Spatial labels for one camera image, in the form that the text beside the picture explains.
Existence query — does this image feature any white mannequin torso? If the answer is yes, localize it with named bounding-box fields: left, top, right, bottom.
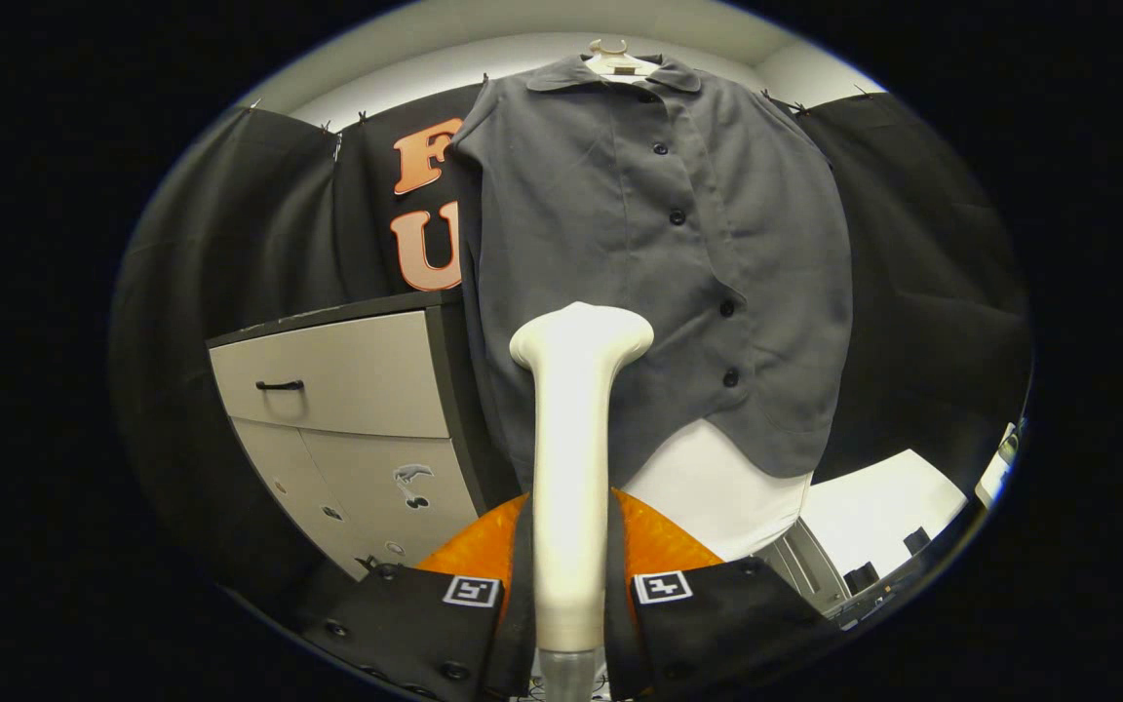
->
left=581, top=39, right=816, bottom=564

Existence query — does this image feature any grey metal frame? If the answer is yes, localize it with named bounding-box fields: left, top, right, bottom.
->
left=755, top=517, right=850, bottom=617

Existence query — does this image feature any white garment steamer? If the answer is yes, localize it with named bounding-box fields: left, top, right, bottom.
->
left=509, top=301, right=655, bottom=702

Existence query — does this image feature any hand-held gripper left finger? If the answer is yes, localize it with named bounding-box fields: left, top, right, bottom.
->
left=300, top=492, right=535, bottom=702

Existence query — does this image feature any grey drawer cabinet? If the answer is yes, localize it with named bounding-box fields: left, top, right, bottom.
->
left=206, top=288, right=523, bottom=586

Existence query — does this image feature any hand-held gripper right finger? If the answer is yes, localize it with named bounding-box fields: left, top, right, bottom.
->
left=606, top=487, right=845, bottom=702

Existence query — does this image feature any black backdrop cloth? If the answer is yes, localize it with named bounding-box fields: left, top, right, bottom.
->
left=108, top=83, right=1032, bottom=605

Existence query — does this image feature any grey button shirt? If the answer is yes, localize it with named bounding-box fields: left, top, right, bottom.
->
left=445, top=54, right=855, bottom=493

